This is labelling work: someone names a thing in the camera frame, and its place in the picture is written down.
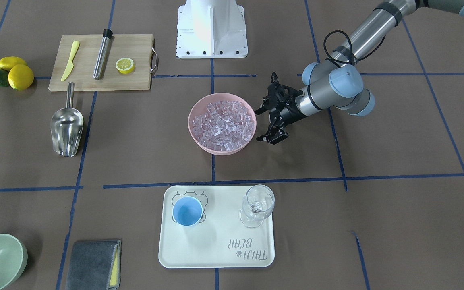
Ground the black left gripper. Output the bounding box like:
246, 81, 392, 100
255, 72, 307, 145

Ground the pink bowl of ice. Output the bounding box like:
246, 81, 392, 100
188, 93, 257, 156

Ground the steel ice scoop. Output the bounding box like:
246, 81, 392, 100
50, 81, 84, 157

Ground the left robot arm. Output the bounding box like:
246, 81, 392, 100
255, 0, 464, 144

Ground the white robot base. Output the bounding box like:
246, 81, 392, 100
176, 0, 249, 59

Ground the blue cup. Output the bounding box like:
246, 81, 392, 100
172, 196, 204, 226

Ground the clear wine glass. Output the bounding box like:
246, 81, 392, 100
239, 184, 276, 229

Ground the cream serving tray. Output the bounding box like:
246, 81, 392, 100
158, 185, 276, 268

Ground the wooden cutting board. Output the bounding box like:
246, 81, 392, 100
48, 34, 155, 92

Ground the lemon half slice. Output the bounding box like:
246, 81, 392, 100
115, 57, 136, 74

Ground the steel muddler black cap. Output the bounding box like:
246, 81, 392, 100
93, 28, 114, 80

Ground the yellow plastic knife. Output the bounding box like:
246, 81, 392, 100
61, 40, 80, 81

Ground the grey yellow cloth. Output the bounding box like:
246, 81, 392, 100
66, 239, 122, 290

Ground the yellow lemon lower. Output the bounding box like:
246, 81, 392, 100
8, 64, 35, 91

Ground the yellow lemon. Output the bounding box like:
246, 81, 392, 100
8, 64, 35, 91
0, 56, 27, 72

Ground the yellow lemon upper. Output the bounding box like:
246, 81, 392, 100
0, 56, 27, 72

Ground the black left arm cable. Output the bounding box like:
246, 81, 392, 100
323, 30, 357, 65

